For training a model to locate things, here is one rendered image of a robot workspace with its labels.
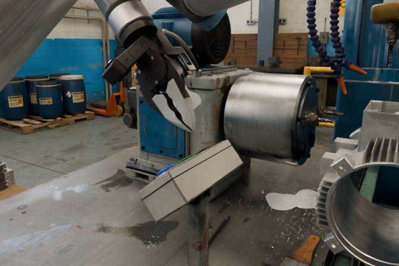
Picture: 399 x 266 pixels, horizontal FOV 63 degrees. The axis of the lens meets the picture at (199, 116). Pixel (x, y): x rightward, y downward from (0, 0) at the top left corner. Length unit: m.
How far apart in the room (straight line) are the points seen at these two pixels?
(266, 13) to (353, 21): 4.87
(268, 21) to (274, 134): 5.14
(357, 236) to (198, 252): 0.25
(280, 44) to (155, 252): 5.38
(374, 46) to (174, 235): 0.78
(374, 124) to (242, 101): 0.39
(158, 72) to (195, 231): 0.27
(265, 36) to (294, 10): 0.67
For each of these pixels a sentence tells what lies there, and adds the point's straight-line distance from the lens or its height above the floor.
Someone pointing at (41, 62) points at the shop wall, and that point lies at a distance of 6.68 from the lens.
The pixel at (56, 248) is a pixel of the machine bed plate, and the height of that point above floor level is 0.80.
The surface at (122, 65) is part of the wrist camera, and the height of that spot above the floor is 1.21.
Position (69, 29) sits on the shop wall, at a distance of 7.08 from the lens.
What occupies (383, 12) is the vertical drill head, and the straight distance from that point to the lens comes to 0.86.
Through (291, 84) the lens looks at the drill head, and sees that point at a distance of 0.86.
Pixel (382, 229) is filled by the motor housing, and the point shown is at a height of 0.94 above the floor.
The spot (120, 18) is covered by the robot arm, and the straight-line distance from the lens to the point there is 0.61.
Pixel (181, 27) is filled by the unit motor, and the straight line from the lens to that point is 1.00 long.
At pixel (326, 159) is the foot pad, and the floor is 1.07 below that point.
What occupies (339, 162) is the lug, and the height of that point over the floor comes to 1.08.
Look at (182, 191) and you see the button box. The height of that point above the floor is 1.06.
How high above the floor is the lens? 1.25
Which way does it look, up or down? 13 degrees down
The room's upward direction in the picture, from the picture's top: straight up
